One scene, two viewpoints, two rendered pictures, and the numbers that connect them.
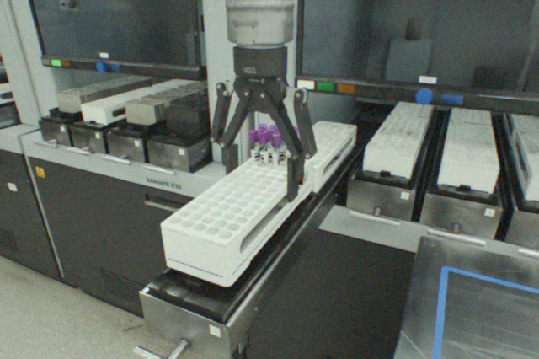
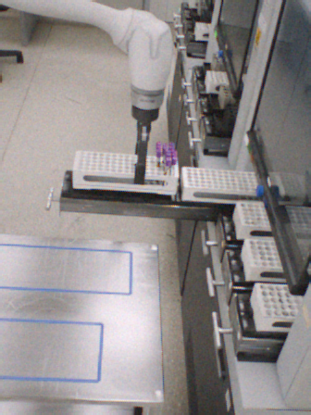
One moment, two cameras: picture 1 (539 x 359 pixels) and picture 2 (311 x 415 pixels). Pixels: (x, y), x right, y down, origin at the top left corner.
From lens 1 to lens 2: 1.23 m
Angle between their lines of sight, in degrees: 50
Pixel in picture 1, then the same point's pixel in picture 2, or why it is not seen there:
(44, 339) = not seen: hidden behind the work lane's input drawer
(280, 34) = (139, 104)
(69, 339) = not seen: hidden behind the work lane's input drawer
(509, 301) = (116, 272)
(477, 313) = (101, 261)
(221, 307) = (66, 191)
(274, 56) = (137, 111)
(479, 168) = (248, 257)
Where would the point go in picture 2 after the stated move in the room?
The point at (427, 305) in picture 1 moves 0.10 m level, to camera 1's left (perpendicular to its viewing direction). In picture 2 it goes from (97, 245) to (83, 221)
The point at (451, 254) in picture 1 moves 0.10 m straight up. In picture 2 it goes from (144, 255) to (149, 225)
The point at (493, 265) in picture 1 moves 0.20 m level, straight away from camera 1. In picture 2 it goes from (145, 270) to (226, 286)
